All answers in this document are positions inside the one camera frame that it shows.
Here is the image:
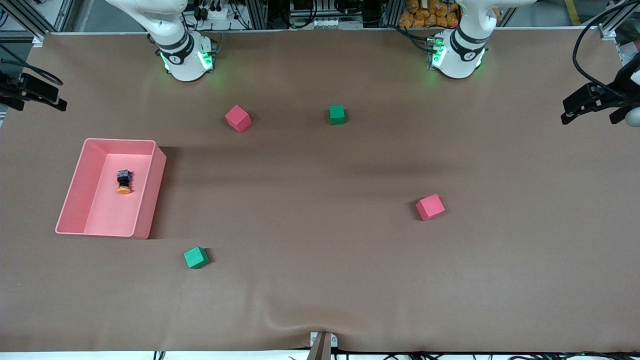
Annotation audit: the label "brown table mat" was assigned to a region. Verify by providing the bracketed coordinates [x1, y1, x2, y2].
[0, 27, 640, 353]

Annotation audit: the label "pink plastic bin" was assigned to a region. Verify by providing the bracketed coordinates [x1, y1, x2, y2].
[55, 138, 167, 240]

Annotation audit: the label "aluminium camera post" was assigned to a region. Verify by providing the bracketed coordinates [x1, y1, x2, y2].
[309, 331, 339, 360]

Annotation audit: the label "white power strip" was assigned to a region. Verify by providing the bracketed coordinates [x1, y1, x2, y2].
[192, 2, 236, 22]

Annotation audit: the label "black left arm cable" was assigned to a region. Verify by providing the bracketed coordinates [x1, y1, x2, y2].
[572, 0, 640, 98]

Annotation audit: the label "white terminal strip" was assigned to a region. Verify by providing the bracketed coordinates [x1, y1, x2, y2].
[310, 17, 363, 30]

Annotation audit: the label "pink foam cube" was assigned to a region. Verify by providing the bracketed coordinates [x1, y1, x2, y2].
[224, 105, 252, 134]
[415, 194, 446, 222]

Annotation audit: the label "aluminium frame profile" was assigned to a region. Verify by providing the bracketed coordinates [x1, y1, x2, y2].
[582, 0, 640, 66]
[0, 0, 76, 47]

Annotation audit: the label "orange snack bags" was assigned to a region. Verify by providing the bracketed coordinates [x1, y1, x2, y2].
[399, 0, 460, 29]

